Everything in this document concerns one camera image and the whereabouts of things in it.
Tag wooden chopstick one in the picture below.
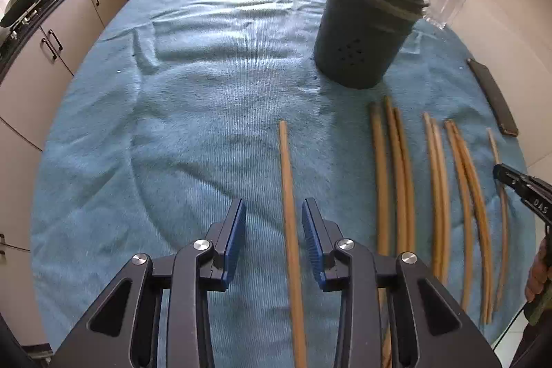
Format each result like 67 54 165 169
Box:
279 120 308 368

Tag wooden chopstick four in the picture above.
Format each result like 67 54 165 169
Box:
393 107 416 252

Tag lower kitchen cabinets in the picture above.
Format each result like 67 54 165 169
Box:
36 0 336 356

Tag wooden chopstick two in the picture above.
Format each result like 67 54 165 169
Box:
368 102 393 368

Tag wooden chopstick five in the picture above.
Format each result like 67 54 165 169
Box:
423 112 443 279

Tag wooden chopstick three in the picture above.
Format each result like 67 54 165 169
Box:
384 96 408 254

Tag wooden chopstick eight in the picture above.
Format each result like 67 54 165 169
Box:
448 120 493 324

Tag dark green utensil holder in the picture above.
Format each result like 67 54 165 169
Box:
313 0 430 90

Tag wooden chopstick nine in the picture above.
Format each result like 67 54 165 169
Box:
486 127 509 312

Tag blue towel table cover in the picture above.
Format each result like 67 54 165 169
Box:
31 0 526 367

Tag dark sheathed knife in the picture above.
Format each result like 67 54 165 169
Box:
467 58 519 137

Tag person's right hand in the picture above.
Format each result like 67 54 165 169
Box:
525 238 551 302

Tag wooden chopstick six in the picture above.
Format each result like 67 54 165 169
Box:
431 119 451 285

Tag wooden chopstick seven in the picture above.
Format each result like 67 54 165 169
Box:
444 120 473 312

